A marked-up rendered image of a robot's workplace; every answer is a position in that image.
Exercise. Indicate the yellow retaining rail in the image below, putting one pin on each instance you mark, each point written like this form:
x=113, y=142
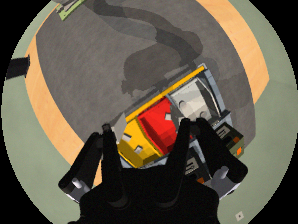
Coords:
x=164, y=93

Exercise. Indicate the red open bin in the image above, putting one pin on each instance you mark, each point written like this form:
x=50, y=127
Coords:
x=160, y=131

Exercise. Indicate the yellow bin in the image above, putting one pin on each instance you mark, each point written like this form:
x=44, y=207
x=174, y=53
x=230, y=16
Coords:
x=126, y=149

